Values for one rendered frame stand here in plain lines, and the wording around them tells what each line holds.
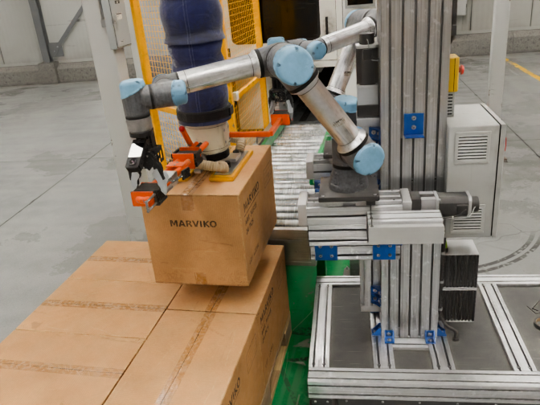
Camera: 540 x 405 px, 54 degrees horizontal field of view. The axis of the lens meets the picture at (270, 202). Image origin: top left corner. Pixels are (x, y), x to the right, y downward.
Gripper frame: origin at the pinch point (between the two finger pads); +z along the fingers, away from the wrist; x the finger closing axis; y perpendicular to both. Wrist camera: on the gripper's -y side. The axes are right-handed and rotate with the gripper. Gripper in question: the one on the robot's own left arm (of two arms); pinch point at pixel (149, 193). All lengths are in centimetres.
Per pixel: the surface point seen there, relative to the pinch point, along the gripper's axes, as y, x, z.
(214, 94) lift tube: 53, -8, -19
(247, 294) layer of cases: 44, -13, 67
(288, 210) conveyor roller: 133, -16, 69
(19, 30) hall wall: 921, 707, 8
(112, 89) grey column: 166, 98, -1
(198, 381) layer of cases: -11, -9, 66
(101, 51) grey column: 166, 100, -25
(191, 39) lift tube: 49, -3, -40
